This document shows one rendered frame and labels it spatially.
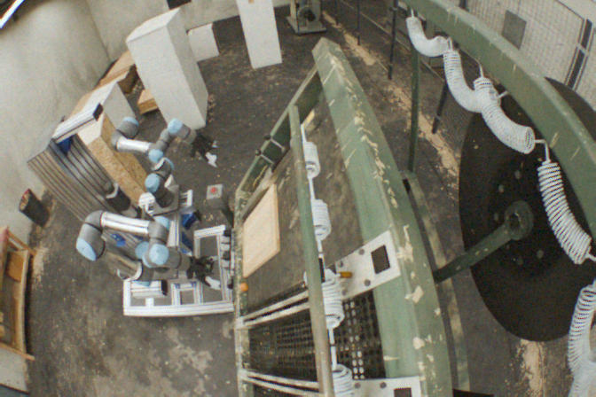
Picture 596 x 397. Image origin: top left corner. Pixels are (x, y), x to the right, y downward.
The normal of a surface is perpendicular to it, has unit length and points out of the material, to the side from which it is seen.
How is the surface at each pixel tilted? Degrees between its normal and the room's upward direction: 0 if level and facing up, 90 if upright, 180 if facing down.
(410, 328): 55
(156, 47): 90
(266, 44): 90
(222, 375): 0
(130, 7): 90
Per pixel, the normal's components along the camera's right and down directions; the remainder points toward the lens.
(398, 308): -0.87, -0.24
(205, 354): -0.11, -0.61
